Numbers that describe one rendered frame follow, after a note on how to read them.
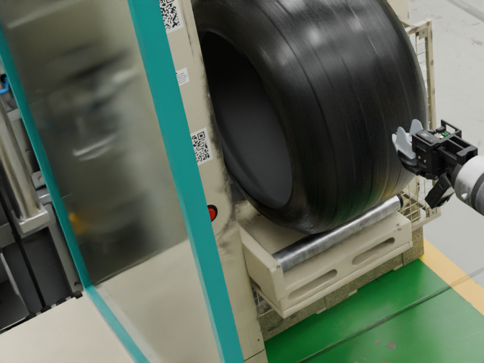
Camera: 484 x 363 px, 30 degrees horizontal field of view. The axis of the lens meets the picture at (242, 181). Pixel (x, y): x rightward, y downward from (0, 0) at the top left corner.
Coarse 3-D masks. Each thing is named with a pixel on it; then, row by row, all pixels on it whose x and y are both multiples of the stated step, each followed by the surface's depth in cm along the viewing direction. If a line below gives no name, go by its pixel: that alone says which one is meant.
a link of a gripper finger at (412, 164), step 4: (400, 152) 167; (400, 156) 167; (404, 156) 166; (400, 160) 167; (404, 160) 165; (408, 160) 165; (412, 160) 164; (416, 160) 164; (404, 164) 166; (408, 164) 164; (412, 164) 163; (416, 164) 163; (408, 168) 164; (412, 168) 164; (416, 168) 163; (412, 172) 164; (416, 172) 163; (420, 172) 163; (424, 172) 163
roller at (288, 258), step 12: (384, 204) 201; (396, 204) 201; (360, 216) 198; (372, 216) 199; (384, 216) 201; (336, 228) 196; (348, 228) 197; (360, 228) 199; (300, 240) 195; (312, 240) 194; (324, 240) 195; (336, 240) 196; (276, 252) 193; (288, 252) 192; (300, 252) 193; (312, 252) 194; (288, 264) 192
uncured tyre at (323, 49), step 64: (256, 0) 170; (320, 0) 169; (384, 0) 175; (256, 64) 169; (320, 64) 164; (384, 64) 168; (256, 128) 219; (320, 128) 166; (384, 128) 171; (256, 192) 201; (320, 192) 174; (384, 192) 183
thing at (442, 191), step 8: (448, 176) 159; (440, 184) 161; (448, 184) 159; (432, 192) 164; (440, 192) 162; (448, 192) 163; (432, 200) 166; (440, 200) 165; (448, 200) 168; (432, 208) 167
